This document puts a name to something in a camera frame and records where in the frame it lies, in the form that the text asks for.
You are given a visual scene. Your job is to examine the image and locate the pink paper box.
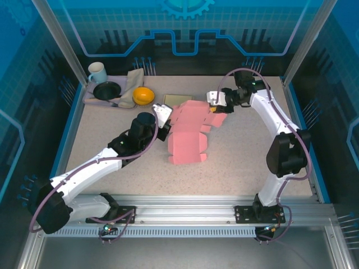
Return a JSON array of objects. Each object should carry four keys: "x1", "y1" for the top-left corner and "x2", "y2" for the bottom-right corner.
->
[{"x1": 167, "y1": 100, "x2": 228, "y2": 165}]

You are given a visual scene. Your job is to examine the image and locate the yellow paper box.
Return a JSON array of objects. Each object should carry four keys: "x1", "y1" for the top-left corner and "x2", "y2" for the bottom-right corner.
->
[{"x1": 163, "y1": 94, "x2": 195, "y2": 106}]

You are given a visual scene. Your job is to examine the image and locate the yellow patterned bowl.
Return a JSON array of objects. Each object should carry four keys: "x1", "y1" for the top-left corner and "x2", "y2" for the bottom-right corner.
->
[{"x1": 132, "y1": 87, "x2": 156, "y2": 108}]

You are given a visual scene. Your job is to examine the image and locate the beige cloth napkin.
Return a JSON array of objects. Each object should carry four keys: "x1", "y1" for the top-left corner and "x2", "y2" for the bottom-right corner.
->
[{"x1": 117, "y1": 69, "x2": 145, "y2": 109}]

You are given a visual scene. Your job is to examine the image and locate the black plate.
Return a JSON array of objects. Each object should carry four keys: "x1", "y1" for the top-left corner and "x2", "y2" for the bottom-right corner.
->
[{"x1": 93, "y1": 81, "x2": 122, "y2": 101}]

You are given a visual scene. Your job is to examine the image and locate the lilac tray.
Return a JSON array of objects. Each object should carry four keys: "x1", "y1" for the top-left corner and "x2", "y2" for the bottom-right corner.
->
[{"x1": 83, "y1": 75, "x2": 145, "y2": 110}]

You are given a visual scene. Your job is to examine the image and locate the blue table side strip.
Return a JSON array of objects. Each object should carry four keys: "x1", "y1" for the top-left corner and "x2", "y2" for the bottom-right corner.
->
[
  {"x1": 286, "y1": 83, "x2": 332, "y2": 204},
  {"x1": 46, "y1": 82, "x2": 85, "y2": 191}
]

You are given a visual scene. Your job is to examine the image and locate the light blue mug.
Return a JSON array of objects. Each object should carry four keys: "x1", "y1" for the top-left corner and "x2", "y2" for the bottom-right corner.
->
[{"x1": 88, "y1": 62, "x2": 108, "y2": 84}]

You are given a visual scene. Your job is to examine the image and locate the small connector board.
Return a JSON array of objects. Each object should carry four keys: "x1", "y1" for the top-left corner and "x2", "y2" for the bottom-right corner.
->
[
  {"x1": 260, "y1": 224, "x2": 281, "y2": 234},
  {"x1": 101, "y1": 222, "x2": 118, "y2": 235}
]

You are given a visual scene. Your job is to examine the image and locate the grey metal front panel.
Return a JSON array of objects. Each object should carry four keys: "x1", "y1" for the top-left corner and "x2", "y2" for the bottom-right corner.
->
[{"x1": 16, "y1": 218, "x2": 354, "y2": 269}]

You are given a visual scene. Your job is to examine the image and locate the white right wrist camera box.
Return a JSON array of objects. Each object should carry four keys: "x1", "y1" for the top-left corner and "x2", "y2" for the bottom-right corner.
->
[{"x1": 206, "y1": 89, "x2": 229, "y2": 107}]

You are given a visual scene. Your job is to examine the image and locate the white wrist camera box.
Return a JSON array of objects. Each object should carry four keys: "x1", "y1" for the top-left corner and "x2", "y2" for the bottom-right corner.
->
[
  {"x1": 206, "y1": 89, "x2": 229, "y2": 107},
  {"x1": 151, "y1": 103, "x2": 173, "y2": 129}
]

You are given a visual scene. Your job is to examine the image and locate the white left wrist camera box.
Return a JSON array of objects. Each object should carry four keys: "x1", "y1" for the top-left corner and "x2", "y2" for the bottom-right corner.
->
[{"x1": 151, "y1": 103, "x2": 173, "y2": 129}]

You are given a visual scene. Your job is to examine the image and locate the aluminium mounting rail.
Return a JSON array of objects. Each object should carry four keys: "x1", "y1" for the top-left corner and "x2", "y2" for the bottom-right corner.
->
[{"x1": 36, "y1": 194, "x2": 336, "y2": 225}]

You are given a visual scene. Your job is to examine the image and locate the aluminium frame post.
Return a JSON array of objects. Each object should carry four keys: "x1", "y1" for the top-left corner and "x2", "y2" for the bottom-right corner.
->
[
  {"x1": 31, "y1": 0, "x2": 88, "y2": 86},
  {"x1": 281, "y1": 0, "x2": 339, "y2": 86}
]

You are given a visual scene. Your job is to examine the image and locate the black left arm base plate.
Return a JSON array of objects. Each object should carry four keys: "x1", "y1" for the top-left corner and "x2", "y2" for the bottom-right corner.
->
[{"x1": 85, "y1": 205, "x2": 137, "y2": 224}]

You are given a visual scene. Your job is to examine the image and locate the slotted grey cable duct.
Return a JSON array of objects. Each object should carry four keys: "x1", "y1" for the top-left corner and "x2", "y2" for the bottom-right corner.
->
[{"x1": 44, "y1": 227, "x2": 257, "y2": 238}]

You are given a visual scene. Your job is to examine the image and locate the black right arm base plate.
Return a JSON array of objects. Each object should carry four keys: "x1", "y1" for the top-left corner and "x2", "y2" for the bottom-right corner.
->
[{"x1": 234, "y1": 205, "x2": 286, "y2": 224}]

